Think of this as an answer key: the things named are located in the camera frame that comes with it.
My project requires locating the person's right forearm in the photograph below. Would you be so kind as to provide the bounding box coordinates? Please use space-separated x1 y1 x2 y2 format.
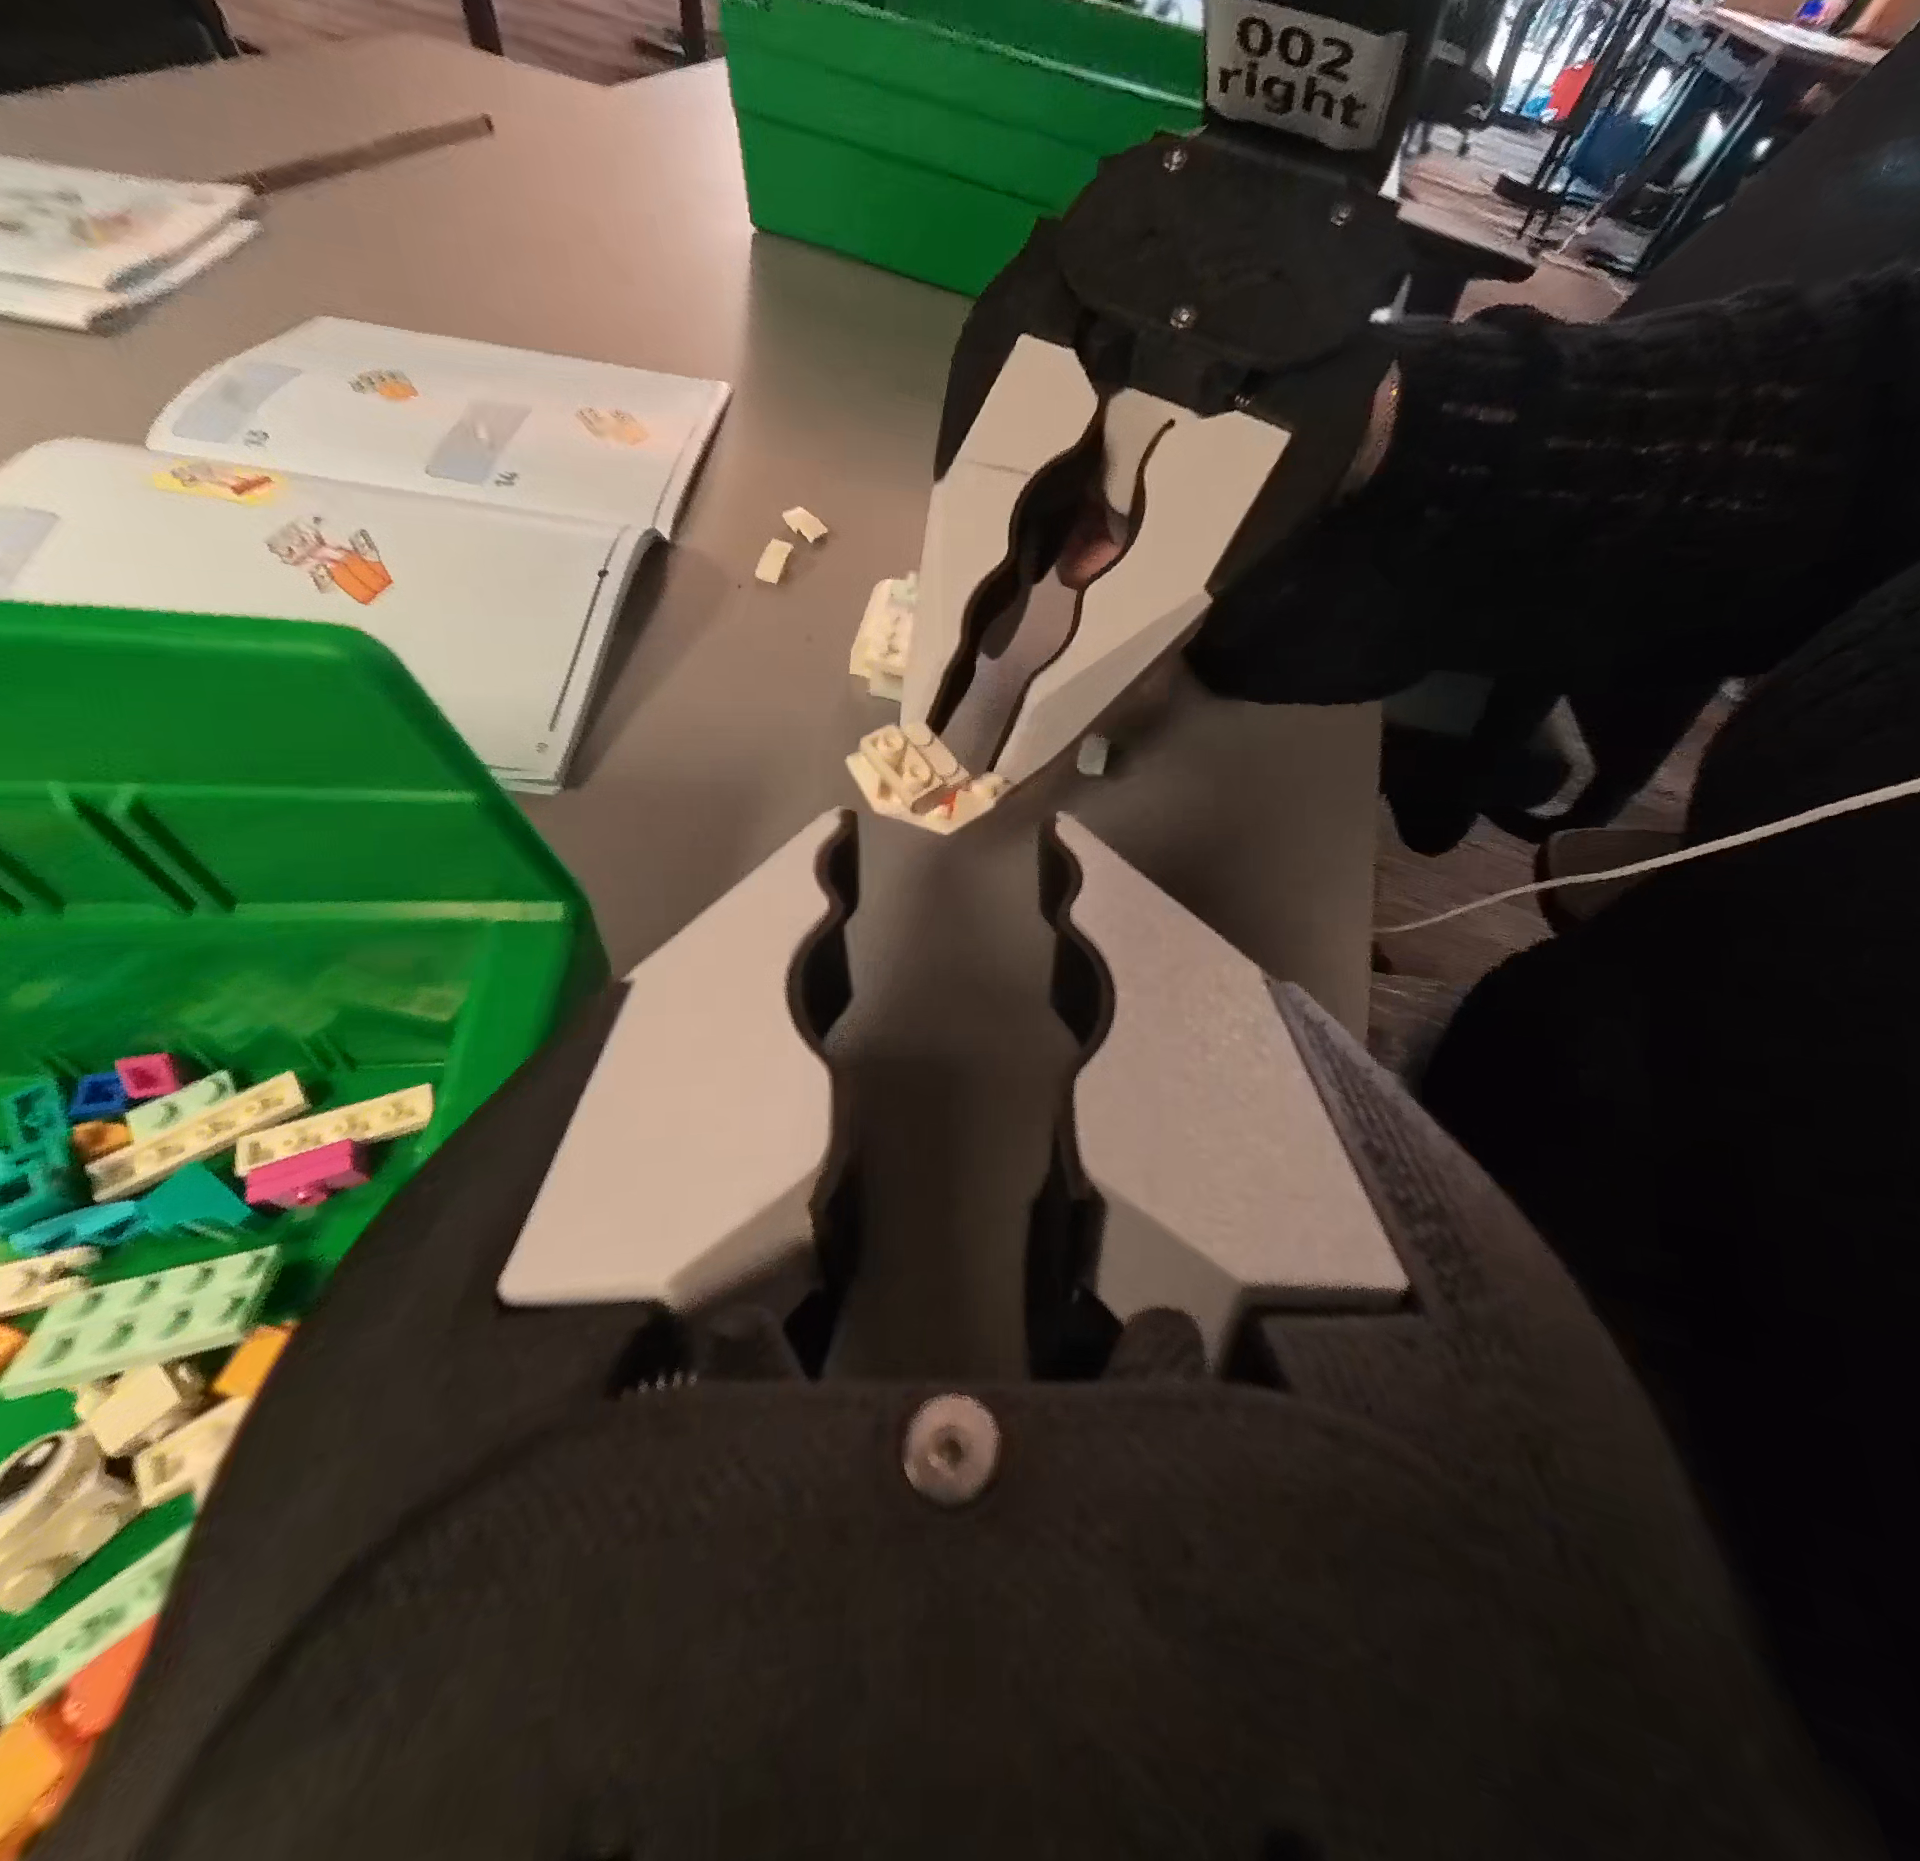
1184 261 1920 858

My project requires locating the closed white instruction booklet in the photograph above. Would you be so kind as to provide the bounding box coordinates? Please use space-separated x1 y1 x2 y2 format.
0 225 265 336
0 154 259 279

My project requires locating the green plastic bin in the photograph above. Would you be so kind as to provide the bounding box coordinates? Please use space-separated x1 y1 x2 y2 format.
717 0 1220 297

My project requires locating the green bin holding lego bricks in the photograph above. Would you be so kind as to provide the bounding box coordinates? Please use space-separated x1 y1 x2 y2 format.
0 600 613 1742

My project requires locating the person's black clothed lap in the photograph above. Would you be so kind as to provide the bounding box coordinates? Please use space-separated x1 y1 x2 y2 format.
1417 570 1920 1861

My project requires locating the orange and cream lego assembly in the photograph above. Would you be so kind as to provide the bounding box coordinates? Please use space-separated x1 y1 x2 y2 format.
847 720 1009 839

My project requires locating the large cream lego assembly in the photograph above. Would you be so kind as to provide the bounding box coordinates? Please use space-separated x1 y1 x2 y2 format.
847 574 922 701

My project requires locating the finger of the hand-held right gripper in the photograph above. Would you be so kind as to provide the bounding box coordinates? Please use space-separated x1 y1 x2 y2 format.
979 391 1302 816
901 330 1117 760

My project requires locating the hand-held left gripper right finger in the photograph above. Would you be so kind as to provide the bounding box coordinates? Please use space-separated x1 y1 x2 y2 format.
1035 815 1417 1370

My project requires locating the pile of mixed lego bricks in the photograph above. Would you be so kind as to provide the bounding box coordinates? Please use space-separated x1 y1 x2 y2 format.
0 1051 438 1848

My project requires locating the white cable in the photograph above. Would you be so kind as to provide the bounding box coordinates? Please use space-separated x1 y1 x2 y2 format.
1372 778 1920 937

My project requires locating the open instruction booklet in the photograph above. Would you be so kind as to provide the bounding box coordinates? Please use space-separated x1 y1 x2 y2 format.
0 315 735 794

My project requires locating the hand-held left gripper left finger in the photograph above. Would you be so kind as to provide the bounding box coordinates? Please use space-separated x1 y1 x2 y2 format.
495 809 862 1370

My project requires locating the person's right hand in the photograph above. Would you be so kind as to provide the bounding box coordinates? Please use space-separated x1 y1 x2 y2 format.
1051 496 1131 590

